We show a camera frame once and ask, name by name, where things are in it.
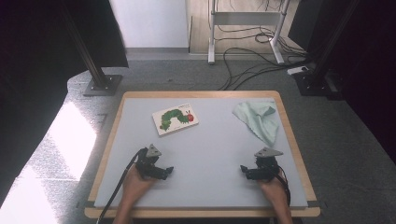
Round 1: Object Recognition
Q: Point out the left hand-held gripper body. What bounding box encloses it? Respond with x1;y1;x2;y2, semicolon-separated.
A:
135;143;163;180

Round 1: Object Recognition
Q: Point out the black curtain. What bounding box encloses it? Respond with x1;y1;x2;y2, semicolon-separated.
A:
0;0;129;206
288;0;396;166

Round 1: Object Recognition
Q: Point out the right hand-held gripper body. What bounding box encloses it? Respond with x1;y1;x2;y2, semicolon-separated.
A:
254;147;284;181

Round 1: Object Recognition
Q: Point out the grey table mat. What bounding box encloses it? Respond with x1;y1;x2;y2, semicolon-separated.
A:
93;97;309;209

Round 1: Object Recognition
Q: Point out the light green cloth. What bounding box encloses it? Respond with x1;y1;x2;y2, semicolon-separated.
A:
232;101;280;147

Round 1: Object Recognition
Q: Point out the black metal stand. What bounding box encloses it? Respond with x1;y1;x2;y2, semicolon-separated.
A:
293;0;362;97
60;0;123;97

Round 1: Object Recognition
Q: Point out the caterpillar picture book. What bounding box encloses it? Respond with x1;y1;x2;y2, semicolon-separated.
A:
151;103;200;137

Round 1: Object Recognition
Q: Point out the wooden table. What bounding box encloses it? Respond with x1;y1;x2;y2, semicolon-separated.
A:
84;90;321;218

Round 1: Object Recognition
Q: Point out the bundle of black floor cables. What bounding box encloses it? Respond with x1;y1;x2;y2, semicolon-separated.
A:
214;0;312;91

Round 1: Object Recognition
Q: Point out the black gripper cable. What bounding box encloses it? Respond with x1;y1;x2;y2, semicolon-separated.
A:
95;147;148;224
275;166;292;207

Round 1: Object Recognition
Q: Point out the person's left hand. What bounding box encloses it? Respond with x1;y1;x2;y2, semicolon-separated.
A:
122;166;157;206

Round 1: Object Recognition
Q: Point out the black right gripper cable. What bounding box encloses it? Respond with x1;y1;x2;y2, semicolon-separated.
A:
275;166;292;207

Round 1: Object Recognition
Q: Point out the white metal stand frame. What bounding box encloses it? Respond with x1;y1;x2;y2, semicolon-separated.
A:
207;0;292;65

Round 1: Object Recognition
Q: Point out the person's right hand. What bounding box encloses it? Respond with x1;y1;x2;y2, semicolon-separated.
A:
258;178;290;208

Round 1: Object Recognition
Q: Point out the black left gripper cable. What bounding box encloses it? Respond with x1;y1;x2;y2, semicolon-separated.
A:
95;147;148;224

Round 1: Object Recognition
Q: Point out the white power strip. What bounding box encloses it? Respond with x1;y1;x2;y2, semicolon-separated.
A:
287;65;309;76

